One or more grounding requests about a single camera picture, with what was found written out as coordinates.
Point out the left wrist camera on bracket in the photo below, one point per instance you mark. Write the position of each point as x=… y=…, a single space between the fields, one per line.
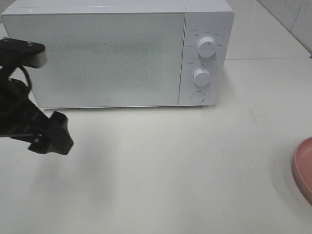
x=15 y=52

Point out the white microwave door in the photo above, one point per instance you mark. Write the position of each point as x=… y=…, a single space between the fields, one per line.
x=104 y=60

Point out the white microwave oven body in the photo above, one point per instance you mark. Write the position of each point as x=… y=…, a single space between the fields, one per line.
x=202 y=17

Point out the white round knob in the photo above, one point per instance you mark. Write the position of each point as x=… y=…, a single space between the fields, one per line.
x=206 y=46
x=201 y=77

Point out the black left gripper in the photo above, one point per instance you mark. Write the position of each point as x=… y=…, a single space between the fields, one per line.
x=21 y=119

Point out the round white door button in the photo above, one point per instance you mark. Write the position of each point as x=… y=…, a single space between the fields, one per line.
x=197 y=97

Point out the pink round plate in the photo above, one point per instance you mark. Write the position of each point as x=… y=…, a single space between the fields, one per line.
x=302 y=168

